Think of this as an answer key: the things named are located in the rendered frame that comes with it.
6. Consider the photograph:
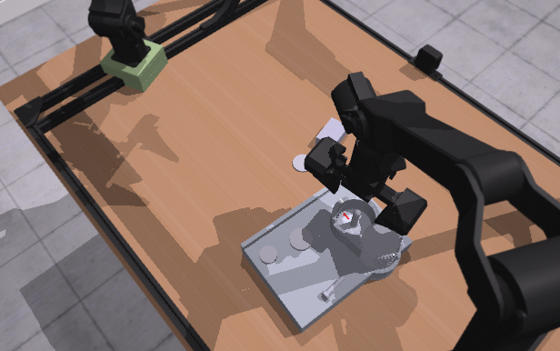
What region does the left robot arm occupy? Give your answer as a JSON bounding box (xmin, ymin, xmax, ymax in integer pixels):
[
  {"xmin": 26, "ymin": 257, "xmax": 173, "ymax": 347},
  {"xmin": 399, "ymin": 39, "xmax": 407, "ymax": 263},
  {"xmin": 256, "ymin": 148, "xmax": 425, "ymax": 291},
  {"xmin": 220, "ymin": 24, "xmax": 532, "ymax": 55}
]
[{"xmin": 331, "ymin": 72, "xmax": 560, "ymax": 351}]

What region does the grey gear with red arrow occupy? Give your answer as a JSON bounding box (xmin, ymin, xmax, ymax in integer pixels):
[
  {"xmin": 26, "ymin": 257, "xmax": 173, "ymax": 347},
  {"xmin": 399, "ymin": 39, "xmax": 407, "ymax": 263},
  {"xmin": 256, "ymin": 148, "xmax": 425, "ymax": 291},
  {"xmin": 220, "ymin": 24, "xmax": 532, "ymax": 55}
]
[{"xmin": 336, "ymin": 208, "xmax": 371, "ymax": 240}]

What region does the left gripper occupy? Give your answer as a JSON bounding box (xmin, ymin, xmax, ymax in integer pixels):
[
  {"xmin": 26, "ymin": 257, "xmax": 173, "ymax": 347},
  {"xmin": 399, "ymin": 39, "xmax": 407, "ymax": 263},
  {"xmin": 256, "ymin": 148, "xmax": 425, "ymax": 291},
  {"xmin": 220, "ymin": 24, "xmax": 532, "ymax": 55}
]
[{"xmin": 304, "ymin": 136, "xmax": 427, "ymax": 236}]

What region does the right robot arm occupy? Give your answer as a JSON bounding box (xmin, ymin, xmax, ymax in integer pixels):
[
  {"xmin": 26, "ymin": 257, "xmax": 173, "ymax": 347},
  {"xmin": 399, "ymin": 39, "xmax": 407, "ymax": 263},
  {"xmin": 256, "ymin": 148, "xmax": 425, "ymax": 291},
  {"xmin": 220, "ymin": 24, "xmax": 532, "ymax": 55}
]
[{"xmin": 88, "ymin": 0, "xmax": 151, "ymax": 67}]

